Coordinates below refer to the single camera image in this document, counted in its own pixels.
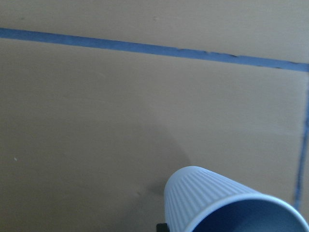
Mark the blue ribbed plastic cup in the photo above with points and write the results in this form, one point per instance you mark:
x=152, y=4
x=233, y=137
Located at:
x=199, y=200

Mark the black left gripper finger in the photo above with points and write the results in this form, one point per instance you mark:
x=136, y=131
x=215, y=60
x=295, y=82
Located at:
x=161, y=227

